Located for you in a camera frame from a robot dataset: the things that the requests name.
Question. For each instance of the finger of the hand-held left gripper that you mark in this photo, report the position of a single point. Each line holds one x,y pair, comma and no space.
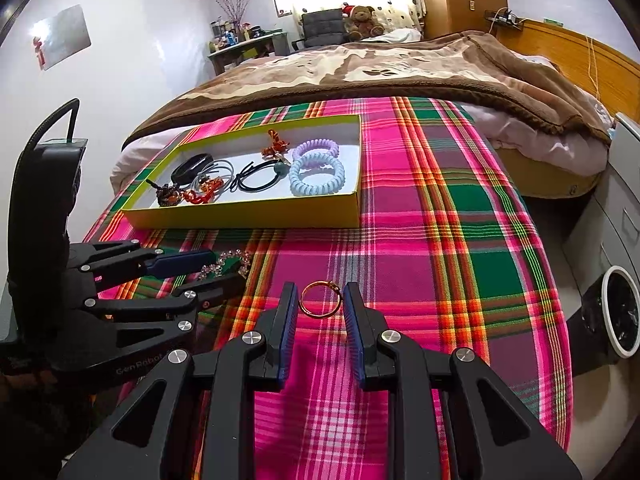
215,292
180,262

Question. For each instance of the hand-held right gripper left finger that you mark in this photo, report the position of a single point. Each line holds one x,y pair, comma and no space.
287,330

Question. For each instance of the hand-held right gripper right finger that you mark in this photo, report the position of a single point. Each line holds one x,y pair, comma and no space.
352,335

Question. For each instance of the yellow-green shallow box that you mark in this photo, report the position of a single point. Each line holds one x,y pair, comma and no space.
225,145

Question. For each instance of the black smart band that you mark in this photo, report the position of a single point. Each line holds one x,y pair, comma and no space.
182,172

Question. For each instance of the pink green plaid cloth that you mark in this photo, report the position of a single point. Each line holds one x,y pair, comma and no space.
425,260

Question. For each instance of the grey desk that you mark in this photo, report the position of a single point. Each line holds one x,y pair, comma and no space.
250,47

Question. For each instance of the person's dark clothing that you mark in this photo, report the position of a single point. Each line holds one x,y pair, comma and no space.
30,435

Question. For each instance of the group of bottles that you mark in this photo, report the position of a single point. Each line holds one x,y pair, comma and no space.
230,37

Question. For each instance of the white rimmed trash bin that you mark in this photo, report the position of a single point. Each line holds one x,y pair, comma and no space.
606,310

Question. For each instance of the brown patterned blanket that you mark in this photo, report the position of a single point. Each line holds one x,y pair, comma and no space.
350,70

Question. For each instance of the dried branch decoration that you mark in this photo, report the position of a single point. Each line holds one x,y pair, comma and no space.
235,7

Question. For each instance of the black chair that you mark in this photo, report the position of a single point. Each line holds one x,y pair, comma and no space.
322,27

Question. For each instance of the grey drawer cabinet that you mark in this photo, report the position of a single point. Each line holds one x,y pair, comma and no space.
610,220

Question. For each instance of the brown teddy bear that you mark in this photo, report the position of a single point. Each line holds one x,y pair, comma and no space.
362,22

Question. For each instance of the white pillow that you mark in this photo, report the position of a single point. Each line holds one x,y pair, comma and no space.
400,35

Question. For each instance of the wooden headboard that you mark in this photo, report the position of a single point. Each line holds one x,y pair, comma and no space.
550,45

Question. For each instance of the power strip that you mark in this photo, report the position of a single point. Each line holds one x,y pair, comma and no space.
505,19

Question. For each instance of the silver wall poster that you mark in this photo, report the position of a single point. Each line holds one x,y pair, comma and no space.
65,35

